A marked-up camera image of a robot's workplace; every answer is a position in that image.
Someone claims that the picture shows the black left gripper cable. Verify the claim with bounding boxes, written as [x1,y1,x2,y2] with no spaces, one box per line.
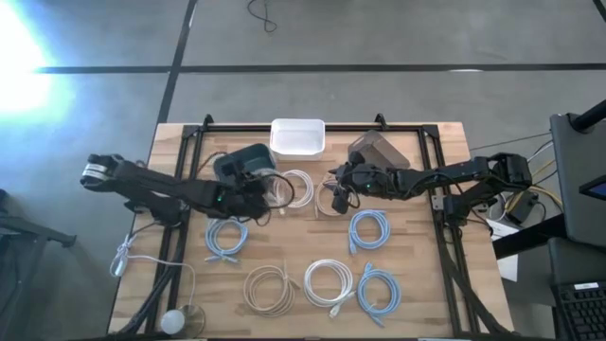
[255,172,296,226]

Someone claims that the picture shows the white lamp cord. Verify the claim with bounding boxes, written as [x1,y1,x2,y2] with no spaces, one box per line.
[109,233,198,309]

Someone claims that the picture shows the black power adapter box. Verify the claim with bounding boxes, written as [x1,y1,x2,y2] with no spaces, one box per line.
[507,190,540,224]

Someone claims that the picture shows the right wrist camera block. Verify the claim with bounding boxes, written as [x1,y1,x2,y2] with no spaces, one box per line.
[330,192,352,215]

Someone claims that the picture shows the grey translucent plastic bin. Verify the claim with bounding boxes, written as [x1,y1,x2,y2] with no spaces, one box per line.
[348,130,412,171]

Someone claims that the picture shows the white plastic bin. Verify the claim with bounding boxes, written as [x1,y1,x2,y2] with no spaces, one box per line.
[268,117,327,162]

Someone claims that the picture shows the black metal table frame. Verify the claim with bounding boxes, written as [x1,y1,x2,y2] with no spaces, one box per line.
[116,113,511,340]

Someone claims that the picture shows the white round lamp bulb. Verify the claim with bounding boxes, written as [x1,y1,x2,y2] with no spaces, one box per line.
[159,310,186,335]

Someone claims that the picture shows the black keyboard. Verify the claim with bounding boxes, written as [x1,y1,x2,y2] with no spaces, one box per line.
[551,280,606,341]

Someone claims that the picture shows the grey computer panel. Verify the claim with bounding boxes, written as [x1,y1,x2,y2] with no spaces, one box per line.
[548,112,606,248]

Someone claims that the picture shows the white paper sheet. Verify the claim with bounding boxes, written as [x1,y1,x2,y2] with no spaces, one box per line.
[487,219,520,283]

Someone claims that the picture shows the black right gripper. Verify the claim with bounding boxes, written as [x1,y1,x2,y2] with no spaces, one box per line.
[330,158,400,198]

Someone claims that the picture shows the black floor stand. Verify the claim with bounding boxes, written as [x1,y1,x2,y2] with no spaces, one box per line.
[0,188,78,341]

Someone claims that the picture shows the yellow cable bundle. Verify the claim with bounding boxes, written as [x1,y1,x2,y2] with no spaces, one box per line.
[504,159,564,212]

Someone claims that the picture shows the black cable on floor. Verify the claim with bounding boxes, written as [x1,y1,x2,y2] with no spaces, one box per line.
[245,0,278,34]

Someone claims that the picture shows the black diagonal bar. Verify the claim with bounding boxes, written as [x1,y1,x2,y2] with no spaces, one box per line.
[491,215,567,260]

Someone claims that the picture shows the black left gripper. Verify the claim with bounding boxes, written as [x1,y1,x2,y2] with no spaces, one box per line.
[215,163,280,226]

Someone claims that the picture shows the beige cable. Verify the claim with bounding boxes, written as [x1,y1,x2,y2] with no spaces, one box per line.
[242,260,300,318]
[313,175,343,219]

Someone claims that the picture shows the black round pole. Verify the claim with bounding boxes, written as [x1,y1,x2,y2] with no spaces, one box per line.
[570,99,606,134]

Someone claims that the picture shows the brass round lamp base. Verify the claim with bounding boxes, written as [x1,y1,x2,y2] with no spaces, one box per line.
[177,304,207,338]

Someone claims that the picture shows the blue lit small screen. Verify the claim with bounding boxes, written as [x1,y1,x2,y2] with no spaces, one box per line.
[579,174,606,201]

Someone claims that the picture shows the dark green plastic bin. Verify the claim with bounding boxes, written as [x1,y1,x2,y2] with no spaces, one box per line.
[212,143,278,184]

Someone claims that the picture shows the light blue cable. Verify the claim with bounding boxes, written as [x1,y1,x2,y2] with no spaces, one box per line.
[348,208,392,256]
[204,216,250,264]
[356,261,403,329]

